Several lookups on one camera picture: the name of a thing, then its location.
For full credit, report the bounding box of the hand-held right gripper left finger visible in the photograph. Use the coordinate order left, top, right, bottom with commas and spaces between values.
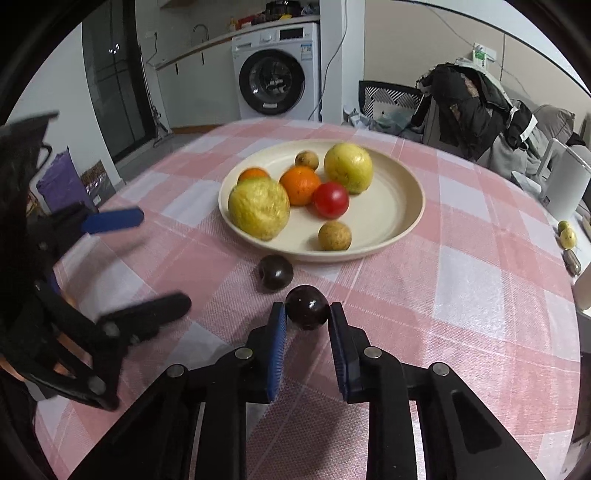
68, 302, 288, 480

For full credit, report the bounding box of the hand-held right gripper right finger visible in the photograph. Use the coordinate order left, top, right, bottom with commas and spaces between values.
327, 302, 546, 480

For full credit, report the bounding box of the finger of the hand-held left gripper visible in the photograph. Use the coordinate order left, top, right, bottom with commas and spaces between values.
34, 203, 145, 259
28, 286, 192, 411

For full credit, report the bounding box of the dark purple plum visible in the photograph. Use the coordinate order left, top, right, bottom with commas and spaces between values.
257, 254, 294, 292
285, 285, 330, 330

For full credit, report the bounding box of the large bumpy yellow guava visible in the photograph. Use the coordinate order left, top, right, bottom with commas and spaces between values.
228, 178, 291, 241

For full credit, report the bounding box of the cream oval plate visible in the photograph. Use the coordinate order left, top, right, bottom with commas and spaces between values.
218, 138, 424, 263

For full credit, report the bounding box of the red tomato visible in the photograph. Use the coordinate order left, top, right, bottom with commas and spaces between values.
312, 181, 350, 220

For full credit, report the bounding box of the brown printed box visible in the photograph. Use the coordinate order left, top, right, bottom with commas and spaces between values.
81, 159, 116, 208

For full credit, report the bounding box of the purple bag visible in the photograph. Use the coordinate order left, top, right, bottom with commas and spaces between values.
36, 147, 95, 215

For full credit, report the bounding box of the dark glass door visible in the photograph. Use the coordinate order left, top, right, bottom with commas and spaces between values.
82, 0, 155, 162

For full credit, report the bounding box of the white kitchen counter cabinet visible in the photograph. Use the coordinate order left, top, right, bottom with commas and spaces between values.
154, 28, 241, 132

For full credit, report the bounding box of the smooth yellow guava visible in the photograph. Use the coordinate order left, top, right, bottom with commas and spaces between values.
323, 143, 374, 195

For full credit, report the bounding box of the white washing machine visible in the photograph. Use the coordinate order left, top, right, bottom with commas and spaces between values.
232, 21, 321, 122

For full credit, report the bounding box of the small metal tool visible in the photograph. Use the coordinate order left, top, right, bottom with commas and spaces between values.
563, 248, 583, 277

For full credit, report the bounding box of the white tumbler cup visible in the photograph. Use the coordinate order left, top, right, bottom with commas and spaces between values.
573, 272, 591, 311

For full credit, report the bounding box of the grey garment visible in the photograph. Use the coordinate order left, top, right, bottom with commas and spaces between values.
478, 124, 548, 183

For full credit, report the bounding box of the white side table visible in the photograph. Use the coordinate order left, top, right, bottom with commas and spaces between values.
510, 171, 591, 324

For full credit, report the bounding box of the black chair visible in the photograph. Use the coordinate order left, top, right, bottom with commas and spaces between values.
358, 80, 426, 134

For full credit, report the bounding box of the black pot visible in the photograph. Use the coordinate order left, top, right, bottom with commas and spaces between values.
265, 0, 301, 17

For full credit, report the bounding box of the pile of dark clothes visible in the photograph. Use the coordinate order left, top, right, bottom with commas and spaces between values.
413, 62, 539, 160

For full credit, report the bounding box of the white electric kettle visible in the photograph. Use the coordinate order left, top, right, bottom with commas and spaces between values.
538, 138, 591, 222

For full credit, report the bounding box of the grey sofa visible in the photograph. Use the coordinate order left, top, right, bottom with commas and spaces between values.
501, 69, 591, 185

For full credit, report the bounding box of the grey power cable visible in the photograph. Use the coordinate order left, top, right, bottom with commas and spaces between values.
316, 18, 347, 116

